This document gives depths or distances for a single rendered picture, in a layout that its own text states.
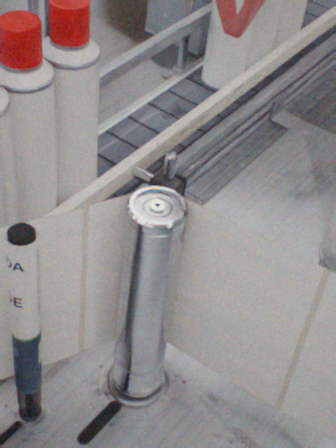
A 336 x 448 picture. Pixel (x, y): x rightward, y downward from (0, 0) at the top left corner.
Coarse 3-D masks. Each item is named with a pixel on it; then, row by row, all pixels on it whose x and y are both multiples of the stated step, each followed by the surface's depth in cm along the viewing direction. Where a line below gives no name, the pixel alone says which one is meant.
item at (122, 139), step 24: (312, 0) 108; (312, 48) 97; (192, 72) 90; (168, 96) 85; (192, 96) 86; (144, 120) 81; (168, 120) 82; (216, 120) 83; (120, 144) 78; (120, 192) 72
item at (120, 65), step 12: (204, 12) 84; (180, 24) 81; (192, 24) 82; (156, 36) 79; (168, 36) 79; (180, 36) 81; (144, 48) 77; (156, 48) 78; (120, 60) 75; (132, 60) 75; (144, 60) 77; (108, 72) 73; (120, 72) 75
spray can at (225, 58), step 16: (240, 0) 79; (208, 32) 84; (208, 48) 85; (224, 48) 83; (240, 48) 83; (208, 64) 86; (224, 64) 84; (240, 64) 85; (208, 80) 87; (224, 80) 86
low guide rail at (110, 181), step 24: (312, 24) 95; (288, 48) 89; (264, 72) 87; (216, 96) 80; (240, 96) 84; (192, 120) 76; (144, 144) 72; (168, 144) 74; (120, 168) 69; (144, 168) 72; (96, 192) 66
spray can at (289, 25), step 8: (288, 0) 90; (296, 0) 90; (304, 0) 91; (288, 8) 91; (296, 8) 91; (304, 8) 92; (280, 16) 92; (288, 16) 91; (296, 16) 92; (280, 24) 92; (288, 24) 92; (296, 24) 93; (280, 32) 93; (288, 32) 93; (296, 32) 94; (280, 40) 94
